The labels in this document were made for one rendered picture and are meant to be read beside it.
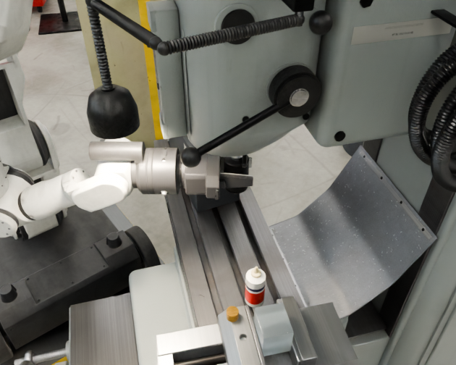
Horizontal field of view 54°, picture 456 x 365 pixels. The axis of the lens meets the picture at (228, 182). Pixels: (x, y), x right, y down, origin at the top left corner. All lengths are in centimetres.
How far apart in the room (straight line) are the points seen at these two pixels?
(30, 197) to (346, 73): 63
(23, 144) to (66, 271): 47
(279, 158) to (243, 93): 227
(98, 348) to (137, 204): 150
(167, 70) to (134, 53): 190
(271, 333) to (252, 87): 40
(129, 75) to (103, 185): 185
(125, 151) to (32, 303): 82
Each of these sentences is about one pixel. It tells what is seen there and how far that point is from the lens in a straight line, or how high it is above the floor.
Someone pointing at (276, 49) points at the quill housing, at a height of 151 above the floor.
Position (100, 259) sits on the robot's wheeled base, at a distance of 158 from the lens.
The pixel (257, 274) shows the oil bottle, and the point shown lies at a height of 105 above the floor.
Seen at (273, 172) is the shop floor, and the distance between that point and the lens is 279.
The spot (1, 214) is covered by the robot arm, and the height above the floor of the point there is 116.
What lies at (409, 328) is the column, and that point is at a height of 80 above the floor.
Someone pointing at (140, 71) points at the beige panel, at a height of 59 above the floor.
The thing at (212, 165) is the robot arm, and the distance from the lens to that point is 82.
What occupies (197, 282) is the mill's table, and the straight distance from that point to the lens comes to 102.
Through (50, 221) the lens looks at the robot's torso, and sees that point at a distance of 163.
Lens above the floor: 177
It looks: 41 degrees down
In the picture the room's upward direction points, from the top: straight up
